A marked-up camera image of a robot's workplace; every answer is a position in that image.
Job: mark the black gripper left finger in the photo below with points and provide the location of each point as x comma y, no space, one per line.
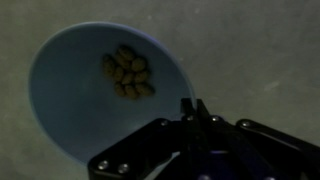
189,113

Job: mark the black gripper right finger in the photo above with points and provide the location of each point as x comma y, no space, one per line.
202,111

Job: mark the blue bowl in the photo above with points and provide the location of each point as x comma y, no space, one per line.
75,103

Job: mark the brown nuts in bowl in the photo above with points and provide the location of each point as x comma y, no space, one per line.
129,72

